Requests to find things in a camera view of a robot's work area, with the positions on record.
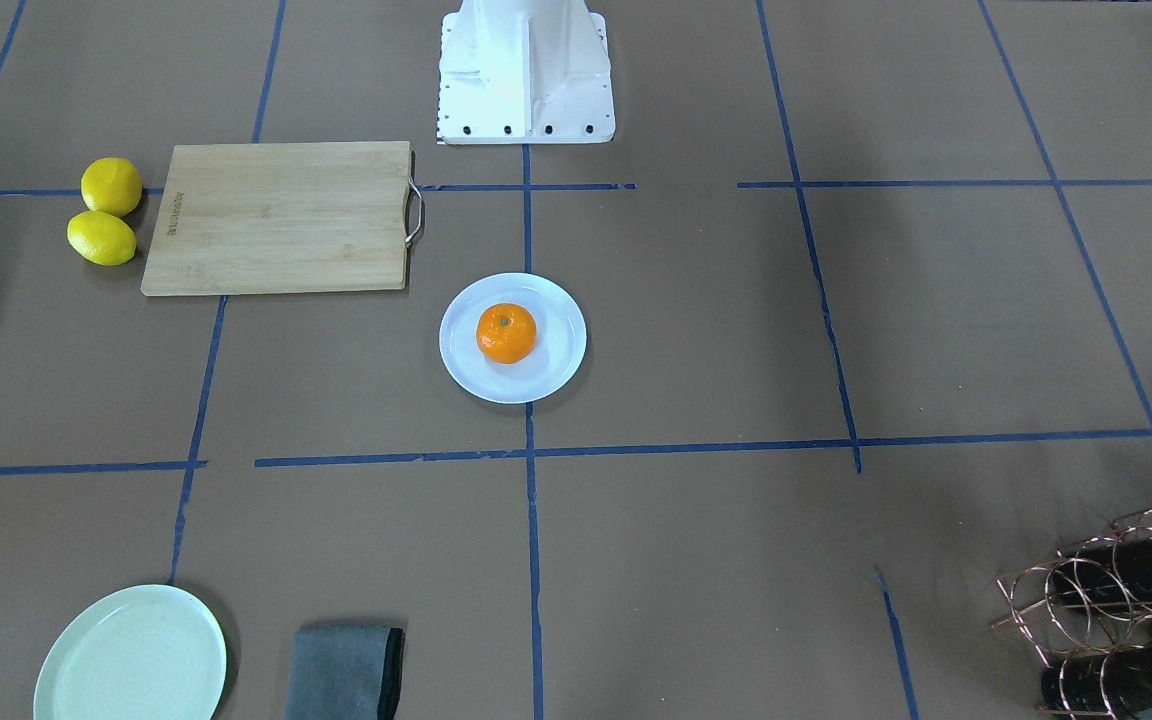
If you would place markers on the dark wine bottle lower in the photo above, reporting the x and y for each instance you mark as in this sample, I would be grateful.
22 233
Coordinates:
1117 683

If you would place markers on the bamboo cutting board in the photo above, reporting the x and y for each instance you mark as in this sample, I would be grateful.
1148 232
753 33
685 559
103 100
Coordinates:
261 218

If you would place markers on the folded grey cloth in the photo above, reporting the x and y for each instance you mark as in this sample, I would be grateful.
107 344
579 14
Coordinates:
345 671

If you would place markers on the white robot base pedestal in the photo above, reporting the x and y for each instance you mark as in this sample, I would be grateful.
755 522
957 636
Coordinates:
524 72

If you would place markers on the orange mandarin fruit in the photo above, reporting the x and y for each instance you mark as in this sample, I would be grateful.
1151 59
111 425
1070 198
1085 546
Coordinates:
506 333

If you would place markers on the lower yellow lemon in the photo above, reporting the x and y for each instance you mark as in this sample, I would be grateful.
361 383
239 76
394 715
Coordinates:
101 238

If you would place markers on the yellow lemon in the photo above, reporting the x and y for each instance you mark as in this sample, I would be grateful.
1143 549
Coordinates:
112 185
101 238

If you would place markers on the copper wire bottle rack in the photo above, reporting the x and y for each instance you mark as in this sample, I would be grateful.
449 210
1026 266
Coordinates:
1087 613

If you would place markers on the dark wine bottle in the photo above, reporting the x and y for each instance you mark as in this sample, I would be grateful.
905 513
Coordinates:
1114 574
1117 683

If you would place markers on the light green plate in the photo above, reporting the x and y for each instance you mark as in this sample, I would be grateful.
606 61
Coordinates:
147 652

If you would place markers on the light blue plate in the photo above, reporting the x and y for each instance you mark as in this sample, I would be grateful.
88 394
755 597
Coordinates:
557 354

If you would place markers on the upper yellow lemon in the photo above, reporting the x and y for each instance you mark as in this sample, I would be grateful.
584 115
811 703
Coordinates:
112 185

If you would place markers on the dark wine bottle upper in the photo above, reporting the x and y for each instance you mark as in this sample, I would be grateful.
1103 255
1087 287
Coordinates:
1114 574

